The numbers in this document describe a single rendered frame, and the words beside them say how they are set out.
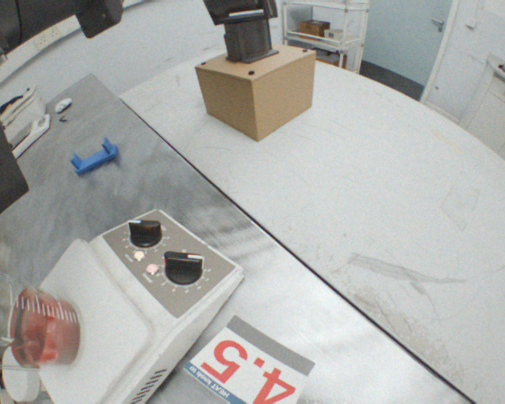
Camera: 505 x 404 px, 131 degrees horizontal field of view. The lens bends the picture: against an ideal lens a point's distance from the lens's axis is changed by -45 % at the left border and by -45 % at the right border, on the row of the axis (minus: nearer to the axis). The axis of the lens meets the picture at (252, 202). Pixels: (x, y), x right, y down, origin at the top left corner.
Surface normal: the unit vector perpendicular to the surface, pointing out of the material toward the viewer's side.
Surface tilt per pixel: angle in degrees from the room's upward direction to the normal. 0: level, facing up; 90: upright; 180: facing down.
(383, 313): 0
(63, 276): 0
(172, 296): 30
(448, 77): 90
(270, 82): 90
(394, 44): 90
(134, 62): 90
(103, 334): 0
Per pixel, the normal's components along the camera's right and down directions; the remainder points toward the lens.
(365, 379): -0.10, -0.55
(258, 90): 0.68, 0.57
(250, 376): 0.28, -0.89
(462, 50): -0.72, 0.61
